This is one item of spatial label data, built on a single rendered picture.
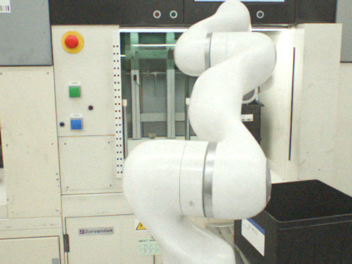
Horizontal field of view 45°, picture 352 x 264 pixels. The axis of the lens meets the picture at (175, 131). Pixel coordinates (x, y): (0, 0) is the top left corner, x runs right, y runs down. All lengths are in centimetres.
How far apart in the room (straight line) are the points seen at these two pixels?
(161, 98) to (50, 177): 101
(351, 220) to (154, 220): 60
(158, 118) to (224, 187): 165
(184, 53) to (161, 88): 130
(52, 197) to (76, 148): 18
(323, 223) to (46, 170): 83
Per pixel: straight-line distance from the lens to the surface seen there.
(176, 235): 68
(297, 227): 107
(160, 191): 64
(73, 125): 136
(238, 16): 106
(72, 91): 134
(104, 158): 139
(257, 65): 91
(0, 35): 138
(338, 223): 112
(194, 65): 96
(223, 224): 145
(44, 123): 138
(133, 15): 134
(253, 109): 161
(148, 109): 226
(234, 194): 63
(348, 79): 152
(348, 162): 158
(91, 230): 146
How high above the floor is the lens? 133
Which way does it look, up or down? 11 degrees down
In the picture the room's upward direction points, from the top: straight up
